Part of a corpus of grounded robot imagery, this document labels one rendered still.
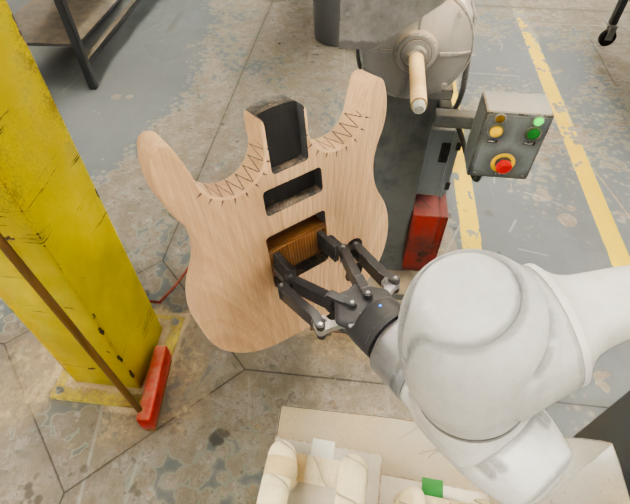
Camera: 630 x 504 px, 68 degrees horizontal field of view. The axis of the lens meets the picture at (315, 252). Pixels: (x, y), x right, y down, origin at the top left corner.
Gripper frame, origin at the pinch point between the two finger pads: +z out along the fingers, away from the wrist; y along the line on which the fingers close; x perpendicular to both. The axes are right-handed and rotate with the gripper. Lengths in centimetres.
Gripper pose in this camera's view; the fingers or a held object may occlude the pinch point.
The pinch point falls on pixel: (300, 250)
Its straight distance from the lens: 68.6
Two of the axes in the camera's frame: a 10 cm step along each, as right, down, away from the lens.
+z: -5.7, -5.3, 6.3
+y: 8.1, -4.4, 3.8
